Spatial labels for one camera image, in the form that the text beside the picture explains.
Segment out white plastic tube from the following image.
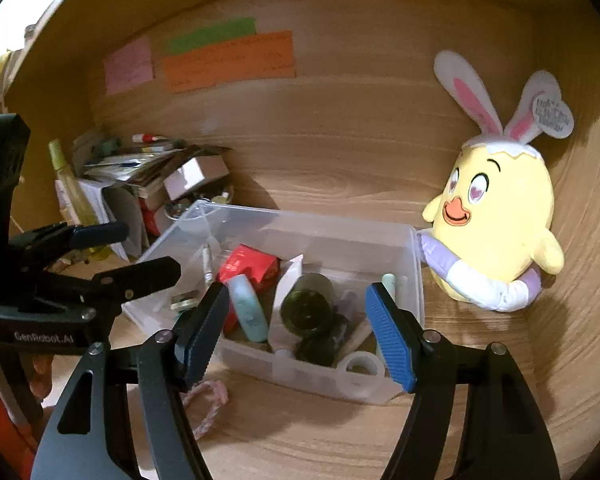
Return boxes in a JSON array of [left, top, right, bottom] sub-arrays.
[[267, 254, 306, 357]]

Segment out green paper note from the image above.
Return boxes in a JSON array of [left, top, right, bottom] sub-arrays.
[[166, 16, 257, 56]]

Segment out small white cardboard box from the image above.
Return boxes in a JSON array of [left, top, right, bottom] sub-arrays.
[[162, 156, 231, 201]]

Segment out red carton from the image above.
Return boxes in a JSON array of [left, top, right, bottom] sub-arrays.
[[140, 205, 164, 239]]

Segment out red paper box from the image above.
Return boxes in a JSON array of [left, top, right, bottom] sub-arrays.
[[216, 244, 280, 292]]

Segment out clear plastic storage box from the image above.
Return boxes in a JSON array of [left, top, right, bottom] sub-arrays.
[[122, 200, 426, 406]]

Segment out orange paper note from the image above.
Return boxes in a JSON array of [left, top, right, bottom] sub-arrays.
[[162, 31, 297, 94]]

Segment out white tape roll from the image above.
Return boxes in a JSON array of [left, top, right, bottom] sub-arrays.
[[336, 351, 387, 387]]

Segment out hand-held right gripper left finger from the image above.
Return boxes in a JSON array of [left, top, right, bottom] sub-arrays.
[[30, 282, 231, 480]]

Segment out yellow chick plush toy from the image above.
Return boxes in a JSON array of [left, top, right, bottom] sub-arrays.
[[416, 50, 576, 313]]

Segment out stack of papers and booklets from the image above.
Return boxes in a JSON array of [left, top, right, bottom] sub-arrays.
[[72, 130, 231, 187]]

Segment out pink paper note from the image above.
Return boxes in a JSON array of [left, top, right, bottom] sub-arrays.
[[103, 36, 154, 96]]

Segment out white bowl of trinkets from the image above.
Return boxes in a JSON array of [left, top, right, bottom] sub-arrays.
[[164, 187, 236, 222]]

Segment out pink braided cord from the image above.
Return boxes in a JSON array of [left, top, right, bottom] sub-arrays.
[[182, 379, 229, 441]]

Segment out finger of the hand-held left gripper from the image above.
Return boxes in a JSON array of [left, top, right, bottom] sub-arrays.
[[30, 256, 182, 322], [10, 221, 130, 263]]

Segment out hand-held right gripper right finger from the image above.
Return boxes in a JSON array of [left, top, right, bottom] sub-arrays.
[[365, 282, 561, 480]]

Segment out light blue tape roll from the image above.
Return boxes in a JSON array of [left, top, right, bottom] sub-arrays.
[[225, 274, 271, 344]]

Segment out dark green glass bottle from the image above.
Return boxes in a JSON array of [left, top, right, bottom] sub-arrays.
[[296, 312, 352, 367], [280, 273, 337, 338]]

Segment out green spray bottle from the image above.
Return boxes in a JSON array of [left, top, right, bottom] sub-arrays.
[[48, 139, 98, 233]]

